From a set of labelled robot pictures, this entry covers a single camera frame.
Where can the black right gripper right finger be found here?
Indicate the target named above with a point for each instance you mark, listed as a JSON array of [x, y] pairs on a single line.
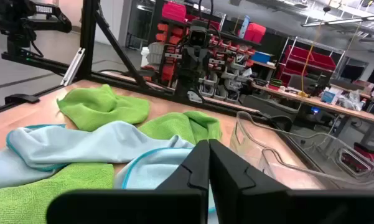
[[267, 208]]

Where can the red plastic storage bin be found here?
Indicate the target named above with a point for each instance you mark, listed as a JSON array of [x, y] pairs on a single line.
[[325, 62], [298, 54], [255, 32], [174, 11]]

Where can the hanging fluorescent light fixture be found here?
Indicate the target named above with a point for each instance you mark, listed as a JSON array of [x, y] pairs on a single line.
[[342, 21]]

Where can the white plastic bucket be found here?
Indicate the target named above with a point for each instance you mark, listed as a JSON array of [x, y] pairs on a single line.
[[152, 54]]

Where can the black metal table frame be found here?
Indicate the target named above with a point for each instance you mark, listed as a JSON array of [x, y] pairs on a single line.
[[87, 37]]

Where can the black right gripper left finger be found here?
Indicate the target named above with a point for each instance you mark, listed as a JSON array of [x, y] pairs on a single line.
[[143, 208]]

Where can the green microfiber towel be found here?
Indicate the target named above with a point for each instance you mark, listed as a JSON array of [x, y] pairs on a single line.
[[34, 199], [102, 107], [186, 126]]

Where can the white arm base bracket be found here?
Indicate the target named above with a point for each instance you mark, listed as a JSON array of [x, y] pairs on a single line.
[[194, 97]]

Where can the blue plastic storage bin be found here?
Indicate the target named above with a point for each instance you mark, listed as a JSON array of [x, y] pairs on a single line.
[[261, 57]]

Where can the long wooden workbench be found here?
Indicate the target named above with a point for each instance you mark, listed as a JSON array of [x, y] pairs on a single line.
[[345, 109]]

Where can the black parts shelf rack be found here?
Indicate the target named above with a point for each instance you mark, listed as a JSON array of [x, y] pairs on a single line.
[[224, 62]]

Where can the blue white cardboard box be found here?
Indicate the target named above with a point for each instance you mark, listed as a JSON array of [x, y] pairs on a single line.
[[331, 96]]

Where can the silver aluminium extrusion bar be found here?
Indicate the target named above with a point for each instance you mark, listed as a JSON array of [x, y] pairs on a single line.
[[73, 67]]

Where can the blue white bottle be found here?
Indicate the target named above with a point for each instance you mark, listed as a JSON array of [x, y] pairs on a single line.
[[244, 26]]

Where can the red wheeled floor stool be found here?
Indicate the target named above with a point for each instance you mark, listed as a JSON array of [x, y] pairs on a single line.
[[370, 152]]

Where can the small black edge bracket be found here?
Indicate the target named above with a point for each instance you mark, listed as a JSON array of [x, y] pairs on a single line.
[[21, 99]]

